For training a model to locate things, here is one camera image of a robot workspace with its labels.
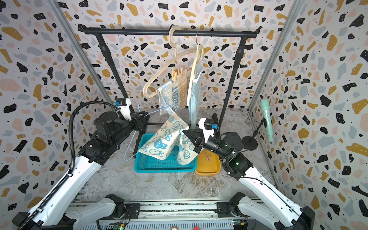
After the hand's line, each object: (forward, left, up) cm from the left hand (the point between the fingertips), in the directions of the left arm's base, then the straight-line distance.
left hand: (147, 111), depth 66 cm
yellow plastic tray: (-8, -32, -40) cm, 52 cm away
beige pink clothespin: (+42, -14, -4) cm, 44 cm away
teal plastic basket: (-9, +9, -36) cm, 38 cm away
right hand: (-13, -19, +1) cm, 23 cm away
